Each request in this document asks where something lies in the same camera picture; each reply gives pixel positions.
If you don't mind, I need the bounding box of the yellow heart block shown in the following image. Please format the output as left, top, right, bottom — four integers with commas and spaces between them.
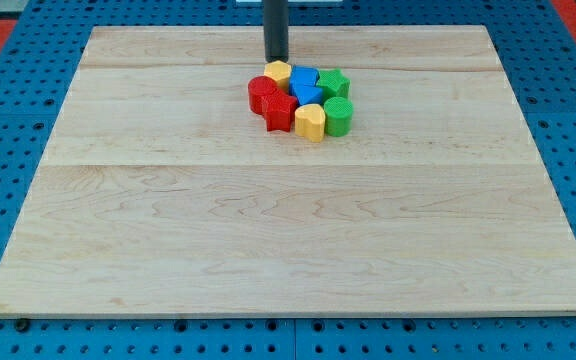
295, 104, 326, 142

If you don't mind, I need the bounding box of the light wooden board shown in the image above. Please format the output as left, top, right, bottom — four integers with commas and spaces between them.
0, 25, 576, 319

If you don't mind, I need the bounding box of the blue triangle block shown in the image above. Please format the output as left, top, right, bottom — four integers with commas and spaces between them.
289, 84, 323, 106

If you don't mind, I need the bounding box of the red star block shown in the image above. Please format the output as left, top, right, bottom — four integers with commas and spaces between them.
261, 90, 298, 132

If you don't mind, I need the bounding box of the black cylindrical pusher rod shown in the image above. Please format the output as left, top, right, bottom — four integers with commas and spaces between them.
262, 0, 289, 62

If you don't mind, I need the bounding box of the blue perforated base panel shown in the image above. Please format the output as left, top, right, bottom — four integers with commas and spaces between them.
0, 0, 576, 359

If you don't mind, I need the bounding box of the red cylinder block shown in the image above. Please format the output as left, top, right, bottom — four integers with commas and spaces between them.
247, 76, 278, 115

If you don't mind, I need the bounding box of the green star block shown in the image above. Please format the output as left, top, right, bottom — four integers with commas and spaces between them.
316, 68, 351, 102

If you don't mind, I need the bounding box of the yellow hexagon block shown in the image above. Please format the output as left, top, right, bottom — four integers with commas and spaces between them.
263, 60, 292, 93

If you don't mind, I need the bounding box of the blue cube block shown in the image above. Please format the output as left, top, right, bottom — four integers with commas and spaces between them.
289, 66, 319, 87

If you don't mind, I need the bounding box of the green cylinder block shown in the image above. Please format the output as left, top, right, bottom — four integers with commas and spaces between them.
323, 97, 354, 137

